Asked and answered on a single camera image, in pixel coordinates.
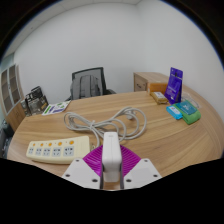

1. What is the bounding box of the white green purple leaflet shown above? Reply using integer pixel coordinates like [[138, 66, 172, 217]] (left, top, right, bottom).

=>
[[41, 100, 72, 117]]

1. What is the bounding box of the black sofa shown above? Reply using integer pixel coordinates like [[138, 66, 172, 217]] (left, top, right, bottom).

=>
[[0, 119, 14, 159]]

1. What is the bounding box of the teal box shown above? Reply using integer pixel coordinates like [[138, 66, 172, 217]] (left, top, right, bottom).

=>
[[175, 100, 198, 116]]

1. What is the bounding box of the low wooden side cabinet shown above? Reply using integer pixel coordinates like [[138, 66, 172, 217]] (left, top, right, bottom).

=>
[[133, 71, 171, 93]]

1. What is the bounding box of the small yellow-brown box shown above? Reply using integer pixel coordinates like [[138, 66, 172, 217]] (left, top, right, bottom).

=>
[[149, 91, 169, 105]]

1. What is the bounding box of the large black cardboard box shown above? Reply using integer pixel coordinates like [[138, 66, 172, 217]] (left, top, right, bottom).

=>
[[25, 91, 50, 116]]

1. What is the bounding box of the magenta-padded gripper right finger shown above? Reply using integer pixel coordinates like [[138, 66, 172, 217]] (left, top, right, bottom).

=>
[[119, 144, 163, 190]]

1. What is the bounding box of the white charger block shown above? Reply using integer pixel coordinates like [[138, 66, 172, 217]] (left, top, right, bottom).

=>
[[101, 131, 122, 183]]

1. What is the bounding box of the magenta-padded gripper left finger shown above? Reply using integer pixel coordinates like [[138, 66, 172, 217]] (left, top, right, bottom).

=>
[[61, 145, 105, 190]]

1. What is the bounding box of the cream power strip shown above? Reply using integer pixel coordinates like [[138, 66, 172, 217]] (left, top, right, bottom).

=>
[[25, 135, 92, 165]]

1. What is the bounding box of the orange box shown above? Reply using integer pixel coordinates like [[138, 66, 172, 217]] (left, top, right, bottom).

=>
[[146, 82, 169, 96]]

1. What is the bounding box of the clear plastic bag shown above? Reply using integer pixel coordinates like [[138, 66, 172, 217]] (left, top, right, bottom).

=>
[[181, 93, 201, 108]]

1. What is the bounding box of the grey backpack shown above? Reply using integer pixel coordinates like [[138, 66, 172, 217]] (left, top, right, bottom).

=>
[[69, 74, 102, 100]]

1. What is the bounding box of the flat black cardboard box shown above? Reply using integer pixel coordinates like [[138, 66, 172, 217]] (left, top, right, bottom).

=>
[[29, 85, 44, 97]]

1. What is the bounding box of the black mesh office chair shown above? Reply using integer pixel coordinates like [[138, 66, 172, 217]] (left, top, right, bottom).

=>
[[64, 66, 117, 102]]

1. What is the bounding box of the small dark cardboard box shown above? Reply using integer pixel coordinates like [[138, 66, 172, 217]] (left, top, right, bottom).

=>
[[20, 98, 30, 116]]

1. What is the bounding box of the purple upright packet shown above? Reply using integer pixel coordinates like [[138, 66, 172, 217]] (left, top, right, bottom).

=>
[[163, 67, 184, 106]]

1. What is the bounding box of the grey coiled power cable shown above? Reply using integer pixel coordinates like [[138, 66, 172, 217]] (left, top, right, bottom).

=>
[[63, 106, 148, 149]]

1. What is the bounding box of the wooden glass-door cabinet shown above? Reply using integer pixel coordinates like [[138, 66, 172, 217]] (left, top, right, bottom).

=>
[[0, 63, 27, 133]]

